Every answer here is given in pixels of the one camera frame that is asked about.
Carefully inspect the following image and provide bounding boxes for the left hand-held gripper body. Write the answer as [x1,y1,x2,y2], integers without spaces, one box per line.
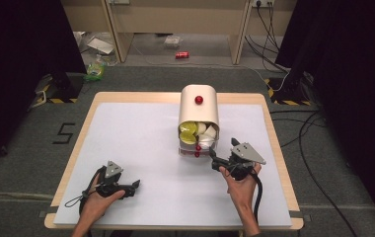
[95,160,134,198]

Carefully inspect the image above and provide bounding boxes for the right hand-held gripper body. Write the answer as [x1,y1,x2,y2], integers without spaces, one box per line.
[220,141,267,182]

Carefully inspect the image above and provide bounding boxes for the white roll-top box red knobs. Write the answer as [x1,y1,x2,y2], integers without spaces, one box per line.
[177,84,221,159]

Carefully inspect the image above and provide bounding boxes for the person's left hand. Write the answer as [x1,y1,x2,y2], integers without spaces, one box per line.
[79,174,126,221]

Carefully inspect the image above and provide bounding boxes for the person's right hand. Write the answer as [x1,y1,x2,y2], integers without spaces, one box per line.
[218,163,263,211]

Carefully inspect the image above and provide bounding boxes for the white table mat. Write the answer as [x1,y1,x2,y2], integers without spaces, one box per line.
[53,102,294,228]

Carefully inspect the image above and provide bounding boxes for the lime green round toy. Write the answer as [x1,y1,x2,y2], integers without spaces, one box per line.
[179,130,198,146]
[179,120,198,136]

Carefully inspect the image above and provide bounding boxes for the black base yellow striped tape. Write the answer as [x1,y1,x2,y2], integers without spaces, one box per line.
[33,72,85,105]
[263,76,314,108]

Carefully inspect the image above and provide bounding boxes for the wooden table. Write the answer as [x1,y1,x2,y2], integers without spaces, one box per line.
[43,91,305,231]

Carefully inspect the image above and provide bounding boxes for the green plastic bag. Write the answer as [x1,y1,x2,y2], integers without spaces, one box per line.
[83,59,108,82]

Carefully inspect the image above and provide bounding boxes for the clear plastic bag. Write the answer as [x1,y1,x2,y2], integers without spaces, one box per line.
[163,35,183,50]

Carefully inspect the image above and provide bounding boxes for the white flat paper tray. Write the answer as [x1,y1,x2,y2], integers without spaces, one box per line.
[86,36,115,55]

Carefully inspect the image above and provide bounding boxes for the black curtain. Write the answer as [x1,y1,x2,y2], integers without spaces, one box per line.
[274,0,375,229]
[0,0,88,174]

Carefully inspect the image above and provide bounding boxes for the beige desk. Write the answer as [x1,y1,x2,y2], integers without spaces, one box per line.
[59,0,298,66]

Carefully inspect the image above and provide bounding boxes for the thin black wrist cord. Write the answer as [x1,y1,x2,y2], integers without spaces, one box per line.
[64,165,109,215]

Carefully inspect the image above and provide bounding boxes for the thick black gripper cable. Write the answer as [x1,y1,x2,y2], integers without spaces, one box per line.
[248,171,264,225]

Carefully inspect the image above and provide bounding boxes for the long black floor cable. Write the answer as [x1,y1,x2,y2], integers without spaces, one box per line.
[268,109,359,237]

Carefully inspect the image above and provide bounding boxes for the black cables bundle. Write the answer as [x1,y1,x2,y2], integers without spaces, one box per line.
[244,2,291,74]

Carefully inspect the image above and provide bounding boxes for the white wall power outlet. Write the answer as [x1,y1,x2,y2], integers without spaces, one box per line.
[251,0,275,9]

